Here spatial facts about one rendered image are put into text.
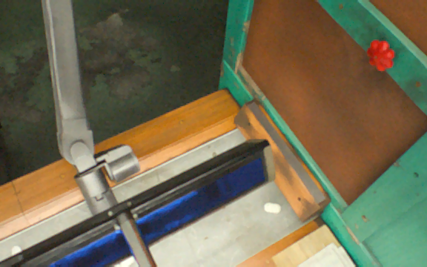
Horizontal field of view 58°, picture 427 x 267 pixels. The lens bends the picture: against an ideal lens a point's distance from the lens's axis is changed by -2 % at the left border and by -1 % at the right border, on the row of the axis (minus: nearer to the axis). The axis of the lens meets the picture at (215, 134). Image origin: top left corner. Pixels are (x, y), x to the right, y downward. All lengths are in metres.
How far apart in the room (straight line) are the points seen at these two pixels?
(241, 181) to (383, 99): 0.25
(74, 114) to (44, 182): 0.25
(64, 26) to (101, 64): 1.37
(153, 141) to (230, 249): 0.32
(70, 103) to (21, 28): 1.69
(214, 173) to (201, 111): 0.48
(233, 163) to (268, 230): 0.39
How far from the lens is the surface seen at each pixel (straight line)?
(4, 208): 1.00
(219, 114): 1.03
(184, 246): 0.91
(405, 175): 0.67
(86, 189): 0.82
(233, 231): 0.93
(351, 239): 0.90
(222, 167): 0.57
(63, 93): 0.80
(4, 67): 2.31
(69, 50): 0.80
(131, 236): 0.53
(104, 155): 0.82
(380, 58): 0.58
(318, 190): 0.87
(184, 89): 2.03
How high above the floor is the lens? 1.63
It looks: 60 degrees down
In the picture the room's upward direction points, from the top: 8 degrees clockwise
